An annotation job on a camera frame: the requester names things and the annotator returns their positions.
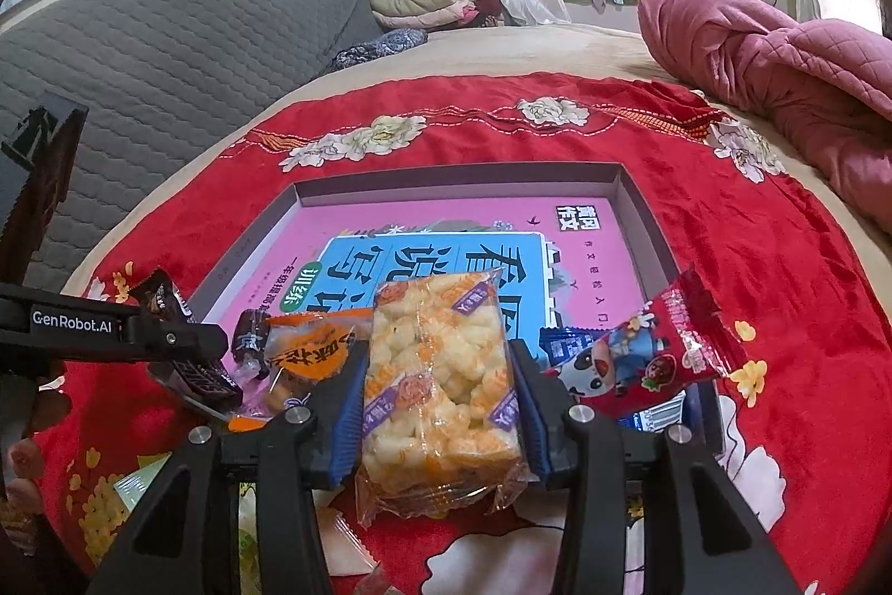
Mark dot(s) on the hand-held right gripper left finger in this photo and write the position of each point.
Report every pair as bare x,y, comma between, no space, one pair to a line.
345,424

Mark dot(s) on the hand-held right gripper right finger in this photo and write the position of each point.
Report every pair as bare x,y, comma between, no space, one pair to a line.
533,428

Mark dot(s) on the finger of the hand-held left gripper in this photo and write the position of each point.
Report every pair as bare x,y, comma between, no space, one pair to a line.
188,338

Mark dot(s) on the dark brown chocolate packet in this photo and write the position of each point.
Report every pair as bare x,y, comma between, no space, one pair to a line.
164,295

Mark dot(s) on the dark brown candy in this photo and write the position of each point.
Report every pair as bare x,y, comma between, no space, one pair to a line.
249,337

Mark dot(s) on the orange snack packet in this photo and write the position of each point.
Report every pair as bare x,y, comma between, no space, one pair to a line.
306,351

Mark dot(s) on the blue snack packet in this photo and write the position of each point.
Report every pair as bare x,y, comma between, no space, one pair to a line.
561,347

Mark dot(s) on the clear puffed rice cracker packet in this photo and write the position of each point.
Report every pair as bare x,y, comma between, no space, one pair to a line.
432,372

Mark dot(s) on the red packet with cartoon cow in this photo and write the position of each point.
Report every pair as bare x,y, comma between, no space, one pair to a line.
669,351

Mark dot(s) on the grey cardboard box tray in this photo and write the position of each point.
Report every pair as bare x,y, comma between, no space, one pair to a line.
453,177

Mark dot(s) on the person's left hand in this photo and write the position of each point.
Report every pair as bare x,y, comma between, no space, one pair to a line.
26,457

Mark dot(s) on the pink book with blue panel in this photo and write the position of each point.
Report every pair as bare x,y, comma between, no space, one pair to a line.
488,218

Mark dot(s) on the grey quilted headboard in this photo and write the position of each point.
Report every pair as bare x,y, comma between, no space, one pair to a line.
174,65

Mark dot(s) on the red floral blanket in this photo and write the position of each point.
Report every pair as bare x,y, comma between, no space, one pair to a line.
732,218

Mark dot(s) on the dark patterned cloth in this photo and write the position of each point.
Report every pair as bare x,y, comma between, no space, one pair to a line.
383,44

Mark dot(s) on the pink quilted duvet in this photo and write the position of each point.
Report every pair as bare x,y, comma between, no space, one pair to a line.
787,72

